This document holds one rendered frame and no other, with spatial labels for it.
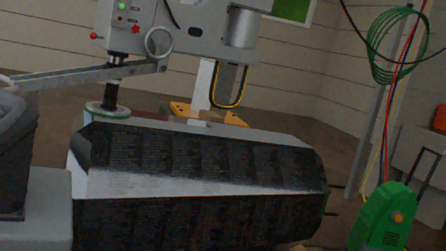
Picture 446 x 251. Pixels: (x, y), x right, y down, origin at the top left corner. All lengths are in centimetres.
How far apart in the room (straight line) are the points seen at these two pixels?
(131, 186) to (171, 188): 17
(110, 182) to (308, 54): 806
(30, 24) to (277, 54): 490
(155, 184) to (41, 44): 648
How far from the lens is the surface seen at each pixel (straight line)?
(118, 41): 185
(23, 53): 811
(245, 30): 220
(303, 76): 950
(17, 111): 100
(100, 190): 171
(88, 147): 179
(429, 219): 467
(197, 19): 202
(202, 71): 291
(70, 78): 186
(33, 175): 123
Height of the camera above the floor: 132
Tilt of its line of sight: 10 degrees down
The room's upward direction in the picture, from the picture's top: 12 degrees clockwise
